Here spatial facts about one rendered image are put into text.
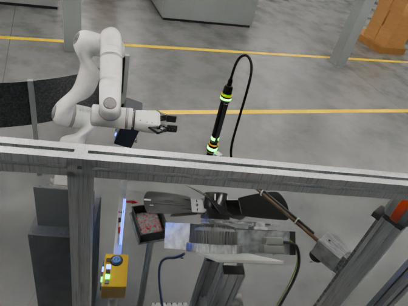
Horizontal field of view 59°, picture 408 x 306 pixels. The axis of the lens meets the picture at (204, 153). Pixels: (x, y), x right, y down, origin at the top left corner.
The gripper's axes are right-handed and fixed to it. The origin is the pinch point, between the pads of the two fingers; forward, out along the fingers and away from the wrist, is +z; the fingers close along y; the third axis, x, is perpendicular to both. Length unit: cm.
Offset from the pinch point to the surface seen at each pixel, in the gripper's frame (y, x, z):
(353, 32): -513, -99, 374
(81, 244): 73, 16, -24
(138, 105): -77, -42, -12
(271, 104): -325, -166, 184
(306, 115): -303, -166, 233
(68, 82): -157, -77, -69
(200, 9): -624, -138, 102
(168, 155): 71, 41, -9
